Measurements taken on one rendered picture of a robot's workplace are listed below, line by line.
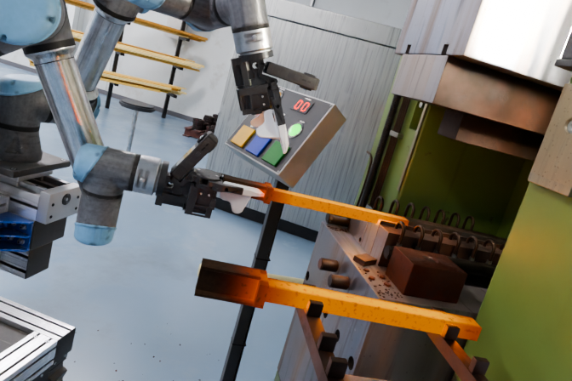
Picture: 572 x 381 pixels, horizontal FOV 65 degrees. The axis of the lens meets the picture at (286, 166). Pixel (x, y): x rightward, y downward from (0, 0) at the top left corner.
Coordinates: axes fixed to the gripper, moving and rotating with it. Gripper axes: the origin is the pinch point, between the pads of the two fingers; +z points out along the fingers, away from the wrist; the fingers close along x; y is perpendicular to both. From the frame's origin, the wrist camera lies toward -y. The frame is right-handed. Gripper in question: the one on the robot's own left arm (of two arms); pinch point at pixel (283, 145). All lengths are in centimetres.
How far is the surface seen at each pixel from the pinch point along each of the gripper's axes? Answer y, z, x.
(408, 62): -32.3, -11.7, -5.8
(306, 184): -43, 95, -245
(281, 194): 2.6, 8.9, 4.8
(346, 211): -10.6, 16.1, 4.4
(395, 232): -19.2, 21.2, 9.4
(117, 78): 147, -2, -606
